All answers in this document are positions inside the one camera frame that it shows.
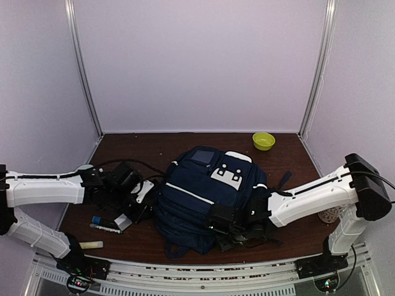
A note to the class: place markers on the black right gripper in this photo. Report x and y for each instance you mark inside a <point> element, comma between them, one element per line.
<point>223,244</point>

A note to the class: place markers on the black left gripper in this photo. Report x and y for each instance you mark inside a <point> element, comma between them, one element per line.
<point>138,217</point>

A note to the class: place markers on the white power adapter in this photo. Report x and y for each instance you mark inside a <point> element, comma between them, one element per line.
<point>123,222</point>

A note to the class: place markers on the navy blue student backpack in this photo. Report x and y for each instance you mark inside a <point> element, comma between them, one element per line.
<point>195,181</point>

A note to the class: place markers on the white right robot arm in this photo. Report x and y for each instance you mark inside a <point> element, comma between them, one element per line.
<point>356,189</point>

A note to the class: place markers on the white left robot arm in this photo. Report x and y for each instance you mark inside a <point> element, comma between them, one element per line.
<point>123,189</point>

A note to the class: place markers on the blue cap black marker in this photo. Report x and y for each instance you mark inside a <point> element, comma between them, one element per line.
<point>104,222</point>

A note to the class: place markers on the white marker pen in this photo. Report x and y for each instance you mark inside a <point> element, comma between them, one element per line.
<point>103,228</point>

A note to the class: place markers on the pale yellow eraser stick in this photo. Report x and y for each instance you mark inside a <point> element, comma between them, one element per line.
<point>92,245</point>

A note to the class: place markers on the pale green ceramic bowl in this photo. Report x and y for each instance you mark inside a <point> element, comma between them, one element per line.
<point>85,167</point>

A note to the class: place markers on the patterned mug orange inside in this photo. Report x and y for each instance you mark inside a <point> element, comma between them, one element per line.
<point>330,215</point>

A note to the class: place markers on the lime green bowl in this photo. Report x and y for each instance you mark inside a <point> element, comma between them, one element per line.
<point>263,141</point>

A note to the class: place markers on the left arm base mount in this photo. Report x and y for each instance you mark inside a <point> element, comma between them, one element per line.
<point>89,268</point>

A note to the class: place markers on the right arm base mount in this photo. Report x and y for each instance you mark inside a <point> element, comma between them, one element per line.
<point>320,264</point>

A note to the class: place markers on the front aluminium rail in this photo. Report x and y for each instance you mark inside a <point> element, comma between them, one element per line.
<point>277,277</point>

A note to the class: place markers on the left aluminium frame post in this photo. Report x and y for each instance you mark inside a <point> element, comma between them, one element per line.
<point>81,69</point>

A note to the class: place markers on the aluminium frame post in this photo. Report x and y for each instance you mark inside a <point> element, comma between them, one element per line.
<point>322,59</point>
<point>81,69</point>

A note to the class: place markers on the right aluminium frame post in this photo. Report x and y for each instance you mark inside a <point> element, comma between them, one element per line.
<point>322,59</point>

